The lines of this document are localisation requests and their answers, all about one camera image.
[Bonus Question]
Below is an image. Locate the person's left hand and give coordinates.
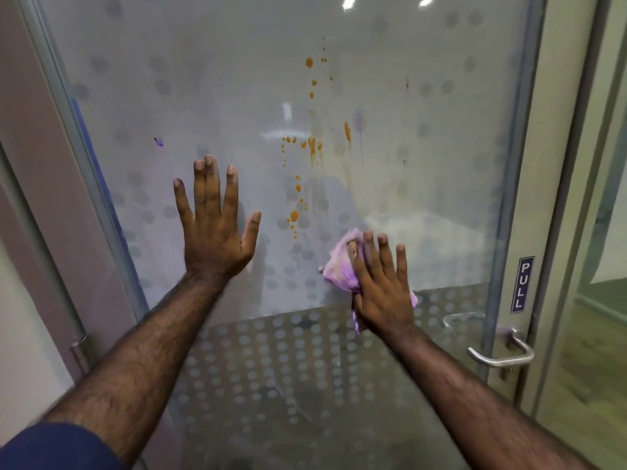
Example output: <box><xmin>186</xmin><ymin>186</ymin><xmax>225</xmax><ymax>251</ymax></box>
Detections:
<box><xmin>172</xmin><ymin>155</ymin><xmax>263</xmax><ymax>279</ymax></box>

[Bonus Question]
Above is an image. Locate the person's right hand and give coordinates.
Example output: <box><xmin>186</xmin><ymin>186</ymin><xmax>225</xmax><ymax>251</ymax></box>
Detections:
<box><xmin>346</xmin><ymin>231</ymin><xmax>417</xmax><ymax>334</ymax></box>

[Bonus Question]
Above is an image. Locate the purple cleaning cloth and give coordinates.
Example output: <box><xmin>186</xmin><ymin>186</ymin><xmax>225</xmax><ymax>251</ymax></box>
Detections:
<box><xmin>318</xmin><ymin>227</ymin><xmax>420</xmax><ymax>334</ymax></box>

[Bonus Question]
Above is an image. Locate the frosted dotted glass door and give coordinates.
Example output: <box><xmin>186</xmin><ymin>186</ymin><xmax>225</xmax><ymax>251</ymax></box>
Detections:
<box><xmin>14</xmin><ymin>0</ymin><xmax>547</xmax><ymax>470</ymax></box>

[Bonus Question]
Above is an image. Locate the person's left forearm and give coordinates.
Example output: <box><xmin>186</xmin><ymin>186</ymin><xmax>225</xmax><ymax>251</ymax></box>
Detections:
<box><xmin>41</xmin><ymin>271</ymin><xmax>231</xmax><ymax>465</ymax></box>

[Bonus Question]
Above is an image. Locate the person's right forearm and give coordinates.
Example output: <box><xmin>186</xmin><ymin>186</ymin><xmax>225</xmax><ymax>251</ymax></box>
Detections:
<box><xmin>381</xmin><ymin>322</ymin><xmax>598</xmax><ymax>470</ymax></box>

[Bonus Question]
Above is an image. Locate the pull sign plate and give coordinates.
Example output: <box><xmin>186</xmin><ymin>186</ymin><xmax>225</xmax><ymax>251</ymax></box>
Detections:
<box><xmin>511</xmin><ymin>256</ymin><xmax>536</xmax><ymax>315</ymax></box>

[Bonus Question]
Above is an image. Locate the person's blue shirt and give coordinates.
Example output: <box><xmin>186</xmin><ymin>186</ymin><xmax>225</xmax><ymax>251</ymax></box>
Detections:
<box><xmin>0</xmin><ymin>422</ymin><xmax>126</xmax><ymax>470</ymax></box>

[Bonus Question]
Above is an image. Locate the silver door handle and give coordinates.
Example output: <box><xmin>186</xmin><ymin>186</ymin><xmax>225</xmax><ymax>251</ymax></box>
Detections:
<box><xmin>442</xmin><ymin>313</ymin><xmax>536</xmax><ymax>369</ymax></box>

